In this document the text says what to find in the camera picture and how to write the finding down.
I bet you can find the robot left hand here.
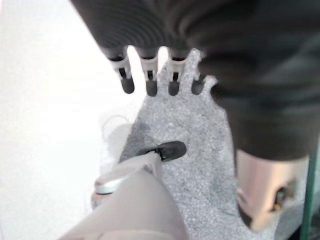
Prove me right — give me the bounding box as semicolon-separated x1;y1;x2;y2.
70;0;320;232

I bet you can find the dark robot foot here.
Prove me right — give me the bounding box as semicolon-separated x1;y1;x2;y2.
136;140;187;162

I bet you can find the green glass table edge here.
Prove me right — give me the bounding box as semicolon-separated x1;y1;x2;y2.
299;152;320;240

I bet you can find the silver robot leg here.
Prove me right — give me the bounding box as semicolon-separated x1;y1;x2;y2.
59;152;189;240

